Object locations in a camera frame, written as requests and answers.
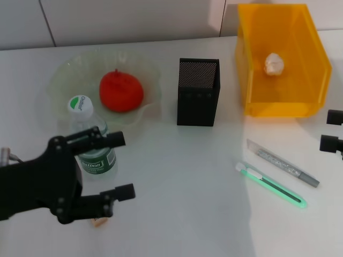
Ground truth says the clear green-label water bottle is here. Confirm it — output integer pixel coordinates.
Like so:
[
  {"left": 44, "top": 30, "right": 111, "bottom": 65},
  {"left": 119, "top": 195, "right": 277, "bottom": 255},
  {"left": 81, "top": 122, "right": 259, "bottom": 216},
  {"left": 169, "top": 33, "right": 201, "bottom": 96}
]
[{"left": 66, "top": 95, "right": 118, "bottom": 182}]

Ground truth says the white paper ball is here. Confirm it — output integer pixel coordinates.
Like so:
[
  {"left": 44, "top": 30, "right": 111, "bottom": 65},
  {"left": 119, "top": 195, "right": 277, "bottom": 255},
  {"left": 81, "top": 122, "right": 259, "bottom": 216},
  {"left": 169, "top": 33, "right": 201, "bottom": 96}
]
[{"left": 264, "top": 52, "right": 285, "bottom": 77}]

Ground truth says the beige barcode eraser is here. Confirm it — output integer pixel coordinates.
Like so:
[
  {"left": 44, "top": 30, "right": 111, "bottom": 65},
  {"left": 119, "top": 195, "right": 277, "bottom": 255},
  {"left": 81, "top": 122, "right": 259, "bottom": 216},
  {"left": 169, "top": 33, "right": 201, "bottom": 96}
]
[{"left": 91, "top": 216, "right": 107, "bottom": 228}]

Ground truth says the yellow plastic bin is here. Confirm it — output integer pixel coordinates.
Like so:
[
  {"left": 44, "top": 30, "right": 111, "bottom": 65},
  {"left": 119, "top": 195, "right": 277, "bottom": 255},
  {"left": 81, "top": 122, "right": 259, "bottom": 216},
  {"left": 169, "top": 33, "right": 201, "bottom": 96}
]
[{"left": 235, "top": 3, "right": 333, "bottom": 118}]

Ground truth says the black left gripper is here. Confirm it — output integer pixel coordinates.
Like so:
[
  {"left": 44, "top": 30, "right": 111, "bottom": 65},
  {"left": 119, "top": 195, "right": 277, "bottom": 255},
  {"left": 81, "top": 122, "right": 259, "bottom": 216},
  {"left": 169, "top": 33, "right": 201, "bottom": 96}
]
[{"left": 0, "top": 135, "right": 84, "bottom": 225}]

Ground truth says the silver glitter pen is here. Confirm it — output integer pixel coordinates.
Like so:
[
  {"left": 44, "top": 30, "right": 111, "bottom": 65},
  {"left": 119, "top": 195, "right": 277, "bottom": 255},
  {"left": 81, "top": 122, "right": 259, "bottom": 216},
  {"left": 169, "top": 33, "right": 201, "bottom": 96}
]
[{"left": 246, "top": 138, "right": 320, "bottom": 188}]

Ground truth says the silver plug connector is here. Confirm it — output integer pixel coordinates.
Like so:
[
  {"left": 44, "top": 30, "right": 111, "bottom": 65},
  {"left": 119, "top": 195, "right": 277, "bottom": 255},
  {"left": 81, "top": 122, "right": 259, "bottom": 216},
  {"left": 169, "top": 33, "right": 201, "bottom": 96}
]
[{"left": 0, "top": 147, "right": 11, "bottom": 167}]

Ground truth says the green glass fruit plate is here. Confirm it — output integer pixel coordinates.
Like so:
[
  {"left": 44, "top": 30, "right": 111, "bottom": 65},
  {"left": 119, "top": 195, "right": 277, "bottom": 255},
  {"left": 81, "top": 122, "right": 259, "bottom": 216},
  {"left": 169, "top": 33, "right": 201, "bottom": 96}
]
[{"left": 48, "top": 49, "right": 163, "bottom": 127}]

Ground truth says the black mesh pen holder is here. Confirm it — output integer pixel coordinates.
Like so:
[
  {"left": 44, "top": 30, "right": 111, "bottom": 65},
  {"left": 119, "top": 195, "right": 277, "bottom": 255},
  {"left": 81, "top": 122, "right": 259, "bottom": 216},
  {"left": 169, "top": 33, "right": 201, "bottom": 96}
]
[{"left": 176, "top": 57, "right": 220, "bottom": 127}]

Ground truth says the red-orange fruit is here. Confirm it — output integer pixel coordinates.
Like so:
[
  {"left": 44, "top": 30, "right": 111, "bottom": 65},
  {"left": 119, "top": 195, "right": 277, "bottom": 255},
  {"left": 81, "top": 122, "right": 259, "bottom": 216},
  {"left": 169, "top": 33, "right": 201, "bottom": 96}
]
[{"left": 99, "top": 69, "right": 145, "bottom": 114}]

